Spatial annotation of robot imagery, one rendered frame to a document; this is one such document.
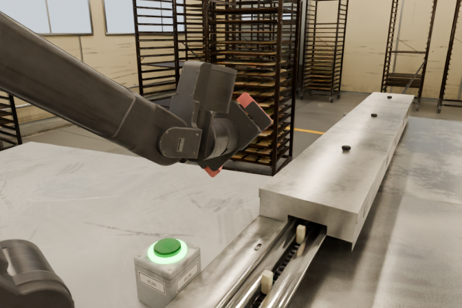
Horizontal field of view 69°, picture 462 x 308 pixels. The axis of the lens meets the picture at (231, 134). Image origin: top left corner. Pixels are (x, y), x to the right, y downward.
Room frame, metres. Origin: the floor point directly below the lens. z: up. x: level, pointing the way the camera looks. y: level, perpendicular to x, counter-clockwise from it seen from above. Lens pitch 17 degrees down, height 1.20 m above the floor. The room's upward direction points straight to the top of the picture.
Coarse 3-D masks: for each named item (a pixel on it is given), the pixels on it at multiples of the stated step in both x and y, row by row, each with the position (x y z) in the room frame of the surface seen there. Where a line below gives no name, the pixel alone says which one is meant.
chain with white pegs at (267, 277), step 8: (416, 72) 3.19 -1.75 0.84; (312, 224) 0.58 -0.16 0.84; (296, 232) 0.52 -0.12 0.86; (304, 232) 0.52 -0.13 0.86; (296, 240) 0.52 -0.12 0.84; (296, 248) 0.50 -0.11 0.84; (288, 256) 0.48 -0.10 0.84; (280, 264) 0.46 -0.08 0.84; (264, 272) 0.40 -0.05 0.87; (272, 272) 0.40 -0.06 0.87; (280, 272) 0.44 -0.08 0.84; (264, 280) 0.40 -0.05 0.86; (272, 280) 0.42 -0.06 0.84; (264, 288) 0.40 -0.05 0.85; (256, 296) 0.39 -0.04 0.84; (256, 304) 0.38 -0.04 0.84
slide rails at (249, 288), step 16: (304, 224) 0.56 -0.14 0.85; (320, 224) 0.56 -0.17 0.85; (288, 240) 0.51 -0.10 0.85; (304, 240) 0.51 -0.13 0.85; (272, 256) 0.46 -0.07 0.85; (304, 256) 0.46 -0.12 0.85; (256, 272) 0.43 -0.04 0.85; (288, 272) 0.43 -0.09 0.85; (240, 288) 0.39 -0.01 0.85; (256, 288) 0.39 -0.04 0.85; (272, 288) 0.39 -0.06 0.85; (240, 304) 0.36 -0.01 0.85; (272, 304) 0.36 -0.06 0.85
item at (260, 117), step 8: (240, 96) 0.54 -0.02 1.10; (248, 96) 0.53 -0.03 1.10; (248, 104) 0.52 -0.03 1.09; (256, 104) 0.52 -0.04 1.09; (248, 112) 0.52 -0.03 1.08; (256, 112) 0.52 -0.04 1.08; (264, 112) 0.52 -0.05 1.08; (256, 120) 0.51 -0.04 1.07; (264, 120) 0.51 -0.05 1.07; (264, 128) 0.51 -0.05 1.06; (256, 136) 0.51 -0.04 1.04
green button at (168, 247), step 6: (162, 240) 0.43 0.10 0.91; (168, 240) 0.43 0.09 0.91; (174, 240) 0.43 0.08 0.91; (156, 246) 0.41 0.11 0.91; (162, 246) 0.41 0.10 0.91; (168, 246) 0.41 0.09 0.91; (174, 246) 0.41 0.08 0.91; (180, 246) 0.42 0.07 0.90; (156, 252) 0.40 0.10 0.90; (162, 252) 0.40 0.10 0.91; (168, 252) 0.40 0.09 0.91; (174, 252) 0.40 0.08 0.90
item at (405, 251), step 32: (384, 224) 0.61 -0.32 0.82; (416, 224) 0.61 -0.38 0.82; (448, 224) 0.61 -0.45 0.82; (320, 256) 0.50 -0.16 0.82; (352, 256) 0.50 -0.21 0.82; (384, 256) 0.50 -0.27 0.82; (416, 256) 0.50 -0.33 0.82; (448, 256) 0.50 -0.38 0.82; (320, 288) 0.43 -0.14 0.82; (352, 288) 0.43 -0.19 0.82; (384, 288) 0.43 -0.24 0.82; (416, 288) 0.43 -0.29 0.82; (448, 288) 0.43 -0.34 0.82
